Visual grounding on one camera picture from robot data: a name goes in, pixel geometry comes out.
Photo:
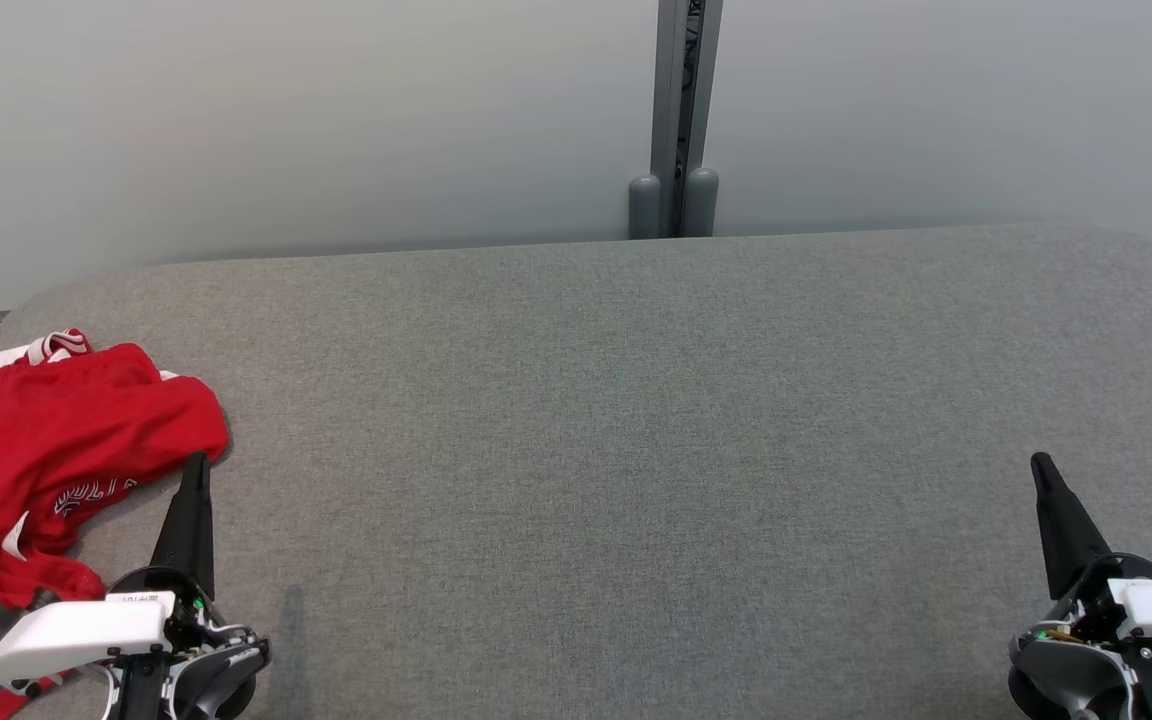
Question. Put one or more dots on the grey metal partition post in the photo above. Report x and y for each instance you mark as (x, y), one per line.
(666, 90)

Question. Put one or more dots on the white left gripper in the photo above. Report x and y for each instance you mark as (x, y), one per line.
(76, 635)

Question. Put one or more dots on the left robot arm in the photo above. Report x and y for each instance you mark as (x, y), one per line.
(226, 672)

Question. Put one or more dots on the grey cylindrical post foot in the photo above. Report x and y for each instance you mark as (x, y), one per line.
(644, 210)
(701, 205)

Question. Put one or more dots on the white partition panel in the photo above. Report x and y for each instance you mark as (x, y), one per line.
(286, 120)
(986, 100)

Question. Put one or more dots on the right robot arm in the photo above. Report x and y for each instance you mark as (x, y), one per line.
(1056, 675)

